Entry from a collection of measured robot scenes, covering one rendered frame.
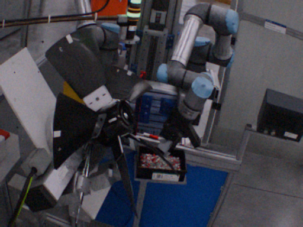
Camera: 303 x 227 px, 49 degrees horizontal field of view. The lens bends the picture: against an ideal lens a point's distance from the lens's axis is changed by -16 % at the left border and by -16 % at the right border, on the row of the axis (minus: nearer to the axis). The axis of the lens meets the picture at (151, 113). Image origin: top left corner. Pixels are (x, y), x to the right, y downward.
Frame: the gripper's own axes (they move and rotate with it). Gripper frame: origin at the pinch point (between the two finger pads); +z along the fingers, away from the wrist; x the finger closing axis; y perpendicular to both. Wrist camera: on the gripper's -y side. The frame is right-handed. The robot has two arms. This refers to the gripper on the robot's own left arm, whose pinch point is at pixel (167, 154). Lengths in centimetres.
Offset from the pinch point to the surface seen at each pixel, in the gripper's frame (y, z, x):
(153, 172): 0.0, 14.1, -3.5
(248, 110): -64, 36, -172
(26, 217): 41, 47, 34
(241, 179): -84, 76, -130
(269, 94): -30, -36, -27
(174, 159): -6.7, 12.5, -17.6
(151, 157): 3.4, 15.2, -14.5
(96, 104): 31.4, -15.9, 17.5
